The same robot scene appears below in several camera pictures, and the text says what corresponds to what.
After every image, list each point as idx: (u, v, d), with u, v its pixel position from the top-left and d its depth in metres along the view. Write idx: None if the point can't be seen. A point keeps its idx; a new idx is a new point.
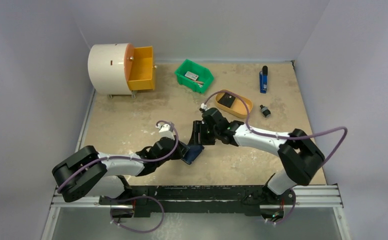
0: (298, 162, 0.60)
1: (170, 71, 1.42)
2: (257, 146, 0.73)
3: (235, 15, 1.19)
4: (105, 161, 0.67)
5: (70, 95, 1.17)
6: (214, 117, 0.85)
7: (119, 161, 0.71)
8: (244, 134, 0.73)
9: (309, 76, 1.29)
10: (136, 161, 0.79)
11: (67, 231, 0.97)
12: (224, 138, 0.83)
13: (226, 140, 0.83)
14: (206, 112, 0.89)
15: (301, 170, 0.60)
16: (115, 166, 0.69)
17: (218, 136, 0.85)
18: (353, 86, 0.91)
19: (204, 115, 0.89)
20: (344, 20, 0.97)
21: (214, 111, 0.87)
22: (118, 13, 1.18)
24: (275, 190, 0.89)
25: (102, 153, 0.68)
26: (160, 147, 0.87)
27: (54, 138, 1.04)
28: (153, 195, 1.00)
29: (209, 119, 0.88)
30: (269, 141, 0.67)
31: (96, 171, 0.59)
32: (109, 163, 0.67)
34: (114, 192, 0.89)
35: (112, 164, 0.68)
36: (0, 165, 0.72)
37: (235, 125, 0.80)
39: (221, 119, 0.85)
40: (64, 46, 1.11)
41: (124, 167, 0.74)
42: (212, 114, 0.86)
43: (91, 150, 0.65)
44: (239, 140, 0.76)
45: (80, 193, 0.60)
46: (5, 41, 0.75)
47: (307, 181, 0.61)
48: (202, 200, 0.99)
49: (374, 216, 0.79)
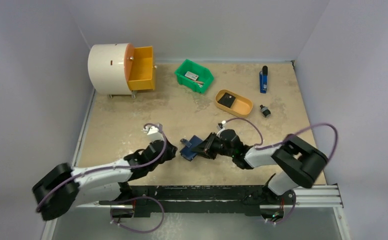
0: (292, 165, 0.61)
1: (170, 71, 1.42)
2: (265, 161, 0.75)
3: (235, 14, 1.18)
4: (81, 179, 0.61)
5: (70, 95, 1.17)
6: (233, 144, 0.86)
7: (98, 174, 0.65)
8: (251, 154, 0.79)
9: (309, 76, 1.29)
10: (121, 169, 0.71)
11: (67, 231, 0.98)
12: (240, 164, 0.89)
13: (241, 166, 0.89)
14: (225, 134, 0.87)
15: (300, 172, 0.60)
16: (94, 179, 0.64)
17: (234, 160, 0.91)
18: (353, 87, 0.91)
19: (222, 138, 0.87)
20: (345, 20, 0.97)
21: (233, 135, 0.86)
22: (117, 12, 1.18)
24: (275, 190, 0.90)
25: (77, 169, 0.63)
26: (154, 149, 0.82)
27: (54, 138, 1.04)
28: (153, 195, 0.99)
29: (226, 142, 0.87)
30: (266, 151, 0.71)
31: (68, 192, 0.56)
32: (85, 179, 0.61)
34: (111, 196, 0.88)
35: (89, 181, 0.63)
36: (0, 164, 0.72)
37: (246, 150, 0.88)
39: (239, 144, 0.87)
40: (64, 46, 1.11)
41: (108, 177, 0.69)
42: (231, 140, 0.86)
43: (65, 168, 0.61)
44: (251, 162, 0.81)
45: (57, 211, 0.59)
46: (4, 40, 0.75)
47: (310, 182, 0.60)
48: (202, 200, 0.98)
49: (374, 215, 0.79)
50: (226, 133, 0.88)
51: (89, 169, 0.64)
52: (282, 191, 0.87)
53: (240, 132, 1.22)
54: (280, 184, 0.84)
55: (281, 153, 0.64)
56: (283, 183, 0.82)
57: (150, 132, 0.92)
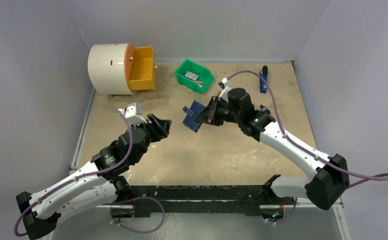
0: (329, 193, 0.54)
1: (170, 71, 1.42)
2: (286, 153, 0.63)
3: (235, 14, 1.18)
4: (38, 206, 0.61)
5: (69, 95, 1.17)
6: (242, 104, 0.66)
7: (56, 195, 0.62)
8: (275, 137, 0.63)
9: (309, 76, 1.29)
10: (86, 178, 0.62)
11: (67, 232, 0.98)
12: (247, 129, 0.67)
13: (249, 132, 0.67)
14: (233, 92, 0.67)
15: (329, 200, 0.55)
16: (55, 201, 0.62)
17: (240, 125, 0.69)
18: (353, 87, 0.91)
19: (229, 96, 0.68)
20: (345, 20, 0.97)
21: (243, 94, 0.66)
22: (117, 12, 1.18)
24: (279, 193, 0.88)
25: (35, 196, 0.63)
26: (125, 142, 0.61)
27: (54, 138, 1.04)
28: (153, 195, 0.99)
29: (233, 102, 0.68)
30: (304, 158, 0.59)
31: (27, 223, 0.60)
32: (41, 207, 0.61)
34: (106, 200, 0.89)
35: (48, 204, 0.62)
36: (1, 165, 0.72)
37: (262, 115, 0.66)
39: (249, 105, 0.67)
40: (64, 46, 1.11)
41: (77, 190, 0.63)
42: (240, 98, 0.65)
43: (23, 198, 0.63)
44: (265, 138, 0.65)
45: (42, 231, 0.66)
46: (5, 40, 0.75)
47: (326, 206, 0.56)
48: (202, 200, 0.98)
49: (374, 215, 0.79)
50: (234, 91, 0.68)
51: (45, 193, 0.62)
52: (284, 194, 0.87)
53: (240, 132, 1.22)
54: (287, 189, 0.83)
55: (328, 178, 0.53)
56: (290, 189, 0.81)
57: (126, 113, 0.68)
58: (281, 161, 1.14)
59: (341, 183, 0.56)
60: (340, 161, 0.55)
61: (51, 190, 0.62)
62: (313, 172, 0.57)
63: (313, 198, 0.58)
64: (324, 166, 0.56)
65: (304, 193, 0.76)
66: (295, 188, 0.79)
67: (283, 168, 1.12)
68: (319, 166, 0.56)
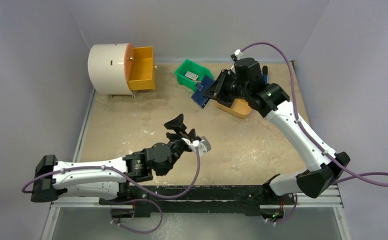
0: (323, 187, 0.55)
1: (170, 71, 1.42)
2: (291, 138, 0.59)
3: (235, 14, 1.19)
4: (59, 176, 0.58)
5: (69, 95, 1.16)
6: (251, 73, 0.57)
7: (80, 173, 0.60)
8: (285, 121, 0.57)
9: (309, 76, 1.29)
10: (111, 171, 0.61)
11: (66, 231, 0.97)
12: (256, 101, 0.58)
13: (257, 105, 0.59)
14: (240, 61, 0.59)
15: (320, 192, 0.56)
16: (76, 179, 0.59)
17: (247, 97, 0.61)
18: (353, 88, 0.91)
19: (237, 65, 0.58)
20: (345, 20, 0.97)
21: (253, 62, 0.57)
22: (117, 12, 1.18)
24: (276, 190, 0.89)
25: (62, 163, 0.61)
26: (149, 158, 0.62)
27: (54, 138, 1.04)
28: (154, 196, 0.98)
29: (241, 71, 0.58)
30: (311, 150, 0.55)
31: (40, 187, 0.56)
32: (62, 178, 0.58)
34: (106, 196, 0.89)
35: (68, 179, 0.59)
36: (0, 165, 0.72)
37: (273, 89, 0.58)
39: (259, 76, 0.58)
40: (64, 46, 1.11)
41: (98, 178, 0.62)
42: (249, 67, 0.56)
43: (50, 161, 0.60)
44: (274, 118, 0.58)
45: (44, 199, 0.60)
46: (5, 40, 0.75)
47: (313, 195, 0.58)
48: (202, 200, 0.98)
49: (374, 215, 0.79)
50: (242, 60, 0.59)
51: (72, 167, 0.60)
52: (283, 192, 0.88)
53: (240, 132, 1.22)
54: (283, 186, 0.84)
55: (329, 176, 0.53)
56: (285, 185, 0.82)
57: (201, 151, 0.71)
58: (281, 161, 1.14)
59: (335, 177, 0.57)
60: (345, 160, 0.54)
61: (81, 167, 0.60)
62: (316, 166, 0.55)
63: (304, 185, 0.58)
64: (329, 162, 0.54)
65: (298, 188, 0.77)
66: (288, 184, 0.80)
67: (283, 168, 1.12)
68: (324, 162, 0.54)
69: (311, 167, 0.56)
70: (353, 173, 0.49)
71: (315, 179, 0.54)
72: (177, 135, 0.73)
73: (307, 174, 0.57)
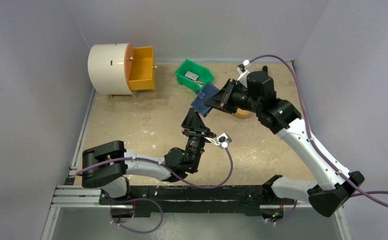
0: (337, 207, 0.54)
1: (170, 71, 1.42)
2: (303, 156, 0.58)
3: (236, 14, 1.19)
4: (129, 162, 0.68)
5: (70, 94, 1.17)
6: (265, 89, 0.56)
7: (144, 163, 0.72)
8: (299, 139, 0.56)
9: (309, 76, 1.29)
10: (163, 168, 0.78)
11: (66, 232, 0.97)
12: (267, 119, 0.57)
13: (268, 123, 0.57)
14: (253, 75, 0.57)
15: (333, 212, 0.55)
16: (139, 168, 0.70)
17: (258, 113, 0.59)
18: (352, 88, 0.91)
19: (249, 80, 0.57)
20: (345, 19, 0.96)
21: (266, 78, 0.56)
22: (117, 12, 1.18)
24: (276, 191, 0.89)
25: (130, 151, 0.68)
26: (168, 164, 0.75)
27: (55, 137, 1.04)
28: (153, 196, 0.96)
29: (254, 86, 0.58)
30: (325, 170, 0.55)
31: (115, 171, 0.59)
32: (132, 164, 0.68)
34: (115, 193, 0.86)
35: (134, 167, 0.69)
36: (1, 164, 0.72)
37: (285, 106, 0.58)
39: (271, 92, 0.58)
40: (64, 45, 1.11)
41: (151, 170, 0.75)
42: (263, 83, 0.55)
43: (120, 146, 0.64)
44: (285, 135, 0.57)
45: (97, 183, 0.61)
46: (4, 40, 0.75)
47: (326, 214, 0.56)
48: (203, 200, 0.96)
49: (374, 215, 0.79)
50: (255, 75, 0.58)
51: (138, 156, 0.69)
52: (284, 194, 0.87)
53: (240, 132, 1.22)
54: (285, 189, 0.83)
55: (343, 196, 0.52)
56: (289, 189, 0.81)
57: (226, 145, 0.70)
58: (281, 161, 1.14)
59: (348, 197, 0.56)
60: (359, 179, 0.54)
61: (144, 157, 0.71)
62: (330, 186, 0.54)
63: (316, 204, 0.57)
64: (342, 182, 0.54)
65: (304, 198, 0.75)
66: (292, 187, 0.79)
67: (283, 168, 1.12)
68: (338, 182, 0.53)
69: (323, 185, 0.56)
70: (362, 192, 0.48)
71: (328, 199, 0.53)
72: (198, 134, 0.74)
73: (320, 193, 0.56)
